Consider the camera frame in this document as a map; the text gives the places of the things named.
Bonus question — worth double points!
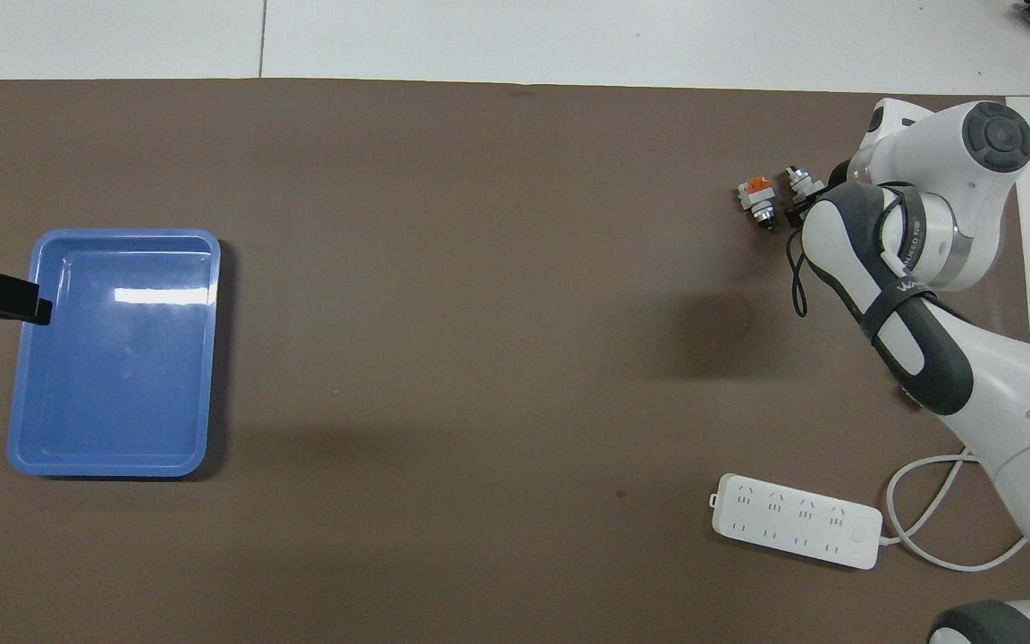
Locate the blue plastic tray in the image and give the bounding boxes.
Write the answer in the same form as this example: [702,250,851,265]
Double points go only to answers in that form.
[6,228,223,479]

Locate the brown table mat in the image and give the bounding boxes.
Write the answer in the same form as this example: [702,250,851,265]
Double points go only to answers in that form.
[0,79,1030,644]

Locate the orange selector switch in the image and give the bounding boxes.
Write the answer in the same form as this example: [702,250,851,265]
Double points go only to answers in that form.
[737,176,778,232]

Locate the white power strip cable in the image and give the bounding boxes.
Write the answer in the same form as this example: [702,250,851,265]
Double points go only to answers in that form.
[880,452,1030,572]

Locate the red selector switch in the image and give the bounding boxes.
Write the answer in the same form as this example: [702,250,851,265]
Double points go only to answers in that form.
[785,166,827,205]

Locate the white power strip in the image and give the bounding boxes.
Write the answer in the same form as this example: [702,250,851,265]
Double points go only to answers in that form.
[711,473,884,571]

